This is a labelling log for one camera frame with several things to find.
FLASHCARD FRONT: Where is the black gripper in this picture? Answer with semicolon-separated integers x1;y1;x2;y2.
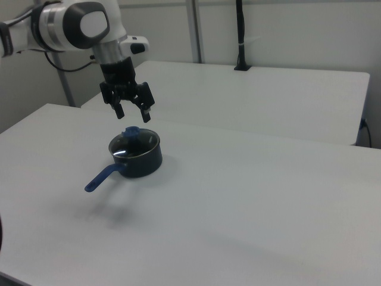
99;57;157;124

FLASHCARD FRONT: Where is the glass lid with blue knob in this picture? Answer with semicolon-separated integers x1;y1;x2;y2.
109;126;159;159

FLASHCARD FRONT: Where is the white side table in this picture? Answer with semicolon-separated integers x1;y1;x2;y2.
80;60;371;147

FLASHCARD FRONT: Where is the black pole with clamp base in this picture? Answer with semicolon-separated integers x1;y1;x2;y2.
233;0;254;72

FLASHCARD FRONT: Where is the dark saucepan with blue handle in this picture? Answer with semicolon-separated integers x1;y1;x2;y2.
84;126;164;195

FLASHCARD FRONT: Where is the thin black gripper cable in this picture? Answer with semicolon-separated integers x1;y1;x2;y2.
43;51;98;73

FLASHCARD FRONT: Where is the grey metal wall post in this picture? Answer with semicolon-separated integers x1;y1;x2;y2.
186;0;207;64

